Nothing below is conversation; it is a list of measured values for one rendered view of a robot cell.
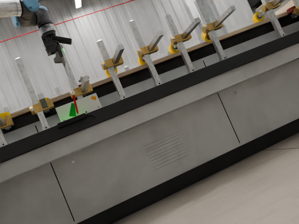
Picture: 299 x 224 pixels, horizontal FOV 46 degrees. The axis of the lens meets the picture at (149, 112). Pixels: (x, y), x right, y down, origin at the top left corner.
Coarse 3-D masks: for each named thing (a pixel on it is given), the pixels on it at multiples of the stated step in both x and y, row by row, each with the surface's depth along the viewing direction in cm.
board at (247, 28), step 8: (280, 16) 278; (256, 24) 272; (232, 32) 266; (240, 32) 268; (192, 48) 257; (168, 56) 252; (176, 56) 253; (144, 64) 247; (128, 72) 243; (104, 80) 239; (112, 80) 241; (64, 96) 231; (16, 112) 223; (24, 112) 224
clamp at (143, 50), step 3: (147, 45) 229; (141, 48) 228; (144, 48) 228; (147, 48) 229; (156, 48) 230; (138, 51) 227; (141, 51) 227; (144, 51) 228; (147, 51) 228; (150, 51) 229; (153, 51) 229; (156, 51) 233; (138, 54) 229; (141, 54) 228; (144, 54) 228
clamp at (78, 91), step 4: (76, 88) 215; (80, 88) 215; (88, 88) 216; (92, 88) 217; (76, 92) 214; (80, 92) 215; (84, 92) 215; (88, 92) 218; (72, 96) 214; (76, 96) 214
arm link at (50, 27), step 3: (45, 24) 207; (48, 24) 208; (51, 24) 209; (42, 27) 207; (45, 27) 207; (48, 27) 207; (51, 27) 208; (54, 27) 211; (42, 30) 207; (45, 30) 207; (48, 30) 207; (51, 30) 208; (54, 30) 210; (42, 33) 208; (45, 33) 208
